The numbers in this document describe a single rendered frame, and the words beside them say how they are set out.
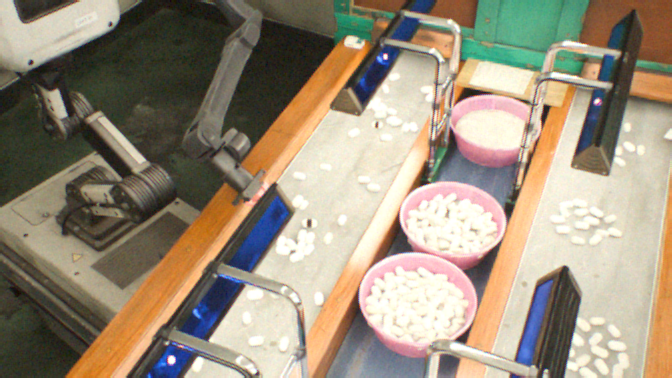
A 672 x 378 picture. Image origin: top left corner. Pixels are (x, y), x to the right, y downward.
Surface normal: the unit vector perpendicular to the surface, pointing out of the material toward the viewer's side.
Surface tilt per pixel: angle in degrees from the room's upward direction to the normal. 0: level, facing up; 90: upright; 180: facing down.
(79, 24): 90
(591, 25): 90
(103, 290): 1
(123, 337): 0
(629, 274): 0
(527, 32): 90
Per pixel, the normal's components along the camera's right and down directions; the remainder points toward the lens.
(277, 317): -0.01, -0.73
